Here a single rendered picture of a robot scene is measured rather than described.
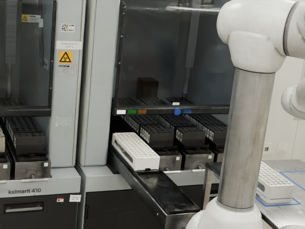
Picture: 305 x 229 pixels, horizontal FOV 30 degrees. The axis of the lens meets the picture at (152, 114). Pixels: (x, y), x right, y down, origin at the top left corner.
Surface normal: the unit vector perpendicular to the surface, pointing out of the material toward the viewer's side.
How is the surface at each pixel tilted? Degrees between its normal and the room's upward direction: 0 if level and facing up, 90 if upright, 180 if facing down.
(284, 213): 0
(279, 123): 90
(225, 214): 49
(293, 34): 94
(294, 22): 70
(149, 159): 90
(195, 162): 90
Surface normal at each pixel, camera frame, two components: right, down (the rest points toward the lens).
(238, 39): -0.63, 0.30
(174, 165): 0.37, 0.29
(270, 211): 0.10, -0.96
